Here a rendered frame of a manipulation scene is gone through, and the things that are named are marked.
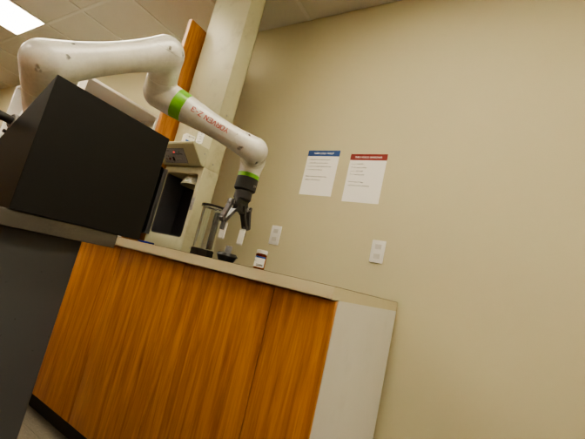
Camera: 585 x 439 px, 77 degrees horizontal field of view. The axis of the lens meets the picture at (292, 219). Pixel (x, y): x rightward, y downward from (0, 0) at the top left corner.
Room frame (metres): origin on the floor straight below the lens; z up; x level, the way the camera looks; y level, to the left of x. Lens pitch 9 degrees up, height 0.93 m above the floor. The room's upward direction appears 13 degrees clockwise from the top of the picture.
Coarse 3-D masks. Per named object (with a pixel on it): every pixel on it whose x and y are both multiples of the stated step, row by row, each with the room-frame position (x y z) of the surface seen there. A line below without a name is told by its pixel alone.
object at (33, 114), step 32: (64, 96) 0.86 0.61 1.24; (32, 128) 0.85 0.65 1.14; (64, 128) 0.88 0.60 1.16; (96, 128) 0.94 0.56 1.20; (128, 128) 1.02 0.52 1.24; (0, 160) 0.90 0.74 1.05; (32, 160) 0.85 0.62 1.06; (64, 160) 0.90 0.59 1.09; (96, 160) 0.97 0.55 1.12; (128, 160) 1.04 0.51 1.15; (160, 160) 1.13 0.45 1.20; (0, 192) 0.87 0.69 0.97; (32, 192) 0.87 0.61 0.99; (64, 192) 0.92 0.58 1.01; (96, 192) 0.99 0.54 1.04; (128, 192) 1.07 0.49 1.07; (96, 224) 1.01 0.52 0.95; (128, 224) 1.10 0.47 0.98
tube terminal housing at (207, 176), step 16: (192, 128) 2.04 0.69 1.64; (208, 144) 1.95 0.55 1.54; (208, 160) 1.95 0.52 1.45; (176, 176) 2.14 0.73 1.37; (208, 176) 1.97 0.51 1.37; (208, 192) 2.00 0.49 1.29; (192, 208) 1.94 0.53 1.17; (192, 224) 1.96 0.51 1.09; (160, 240) 2.03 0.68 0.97; (176, 240) 1.97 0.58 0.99; (192, 240) 1.99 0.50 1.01
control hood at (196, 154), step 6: (168, 144) 1.96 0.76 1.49; (174, 144) 1.93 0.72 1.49; (180, 144) 1.90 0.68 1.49; (186, 144) 1.88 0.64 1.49; (192, 144) 1.85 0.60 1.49; (198, 144) 1.87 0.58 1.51; (186, 150) 1.90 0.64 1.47; (192, 150) 1.88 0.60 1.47; (198, 150) 1.88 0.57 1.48; (204, 150) 1.91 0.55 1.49; (186, 156) 1.93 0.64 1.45; (192, 156) 1.91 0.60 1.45; (198, 156) 1.89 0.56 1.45; (204, 156) 1.92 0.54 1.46; (192, 162) 1.94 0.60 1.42; (198, 162) 1.91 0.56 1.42; (204, 162) 1.93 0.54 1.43
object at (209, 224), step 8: (208, 208) 1.56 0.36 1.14; (216, 208) 1.57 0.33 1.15; (200, 216) 1.59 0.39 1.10; (208, 216) 1.56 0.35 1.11; (216, 216) 1.57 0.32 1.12; (200, 224) 1.57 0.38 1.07; (208, 224) 1.56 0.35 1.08; (216, 224) 1.58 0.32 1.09; (200, 232) 1.57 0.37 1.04; (208, 232) 1.57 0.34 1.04; (216, 232) 1.59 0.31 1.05; (200, 240) 1.56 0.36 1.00; (208, 240) 1.57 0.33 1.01; (208, 248) 1.58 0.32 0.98
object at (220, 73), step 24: (216, 0) 2.11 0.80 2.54; (240, 0) 1.99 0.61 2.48; (264, 0) 2.02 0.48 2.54; (216, 24) 2.07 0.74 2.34; (240, 24) 1.95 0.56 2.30; (216, 48) 2.04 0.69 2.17; (240, 48) 1.95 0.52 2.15; (216, 72) 2.00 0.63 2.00; (240, 72) 1.99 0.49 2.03; (216, 96) 1.97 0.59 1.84
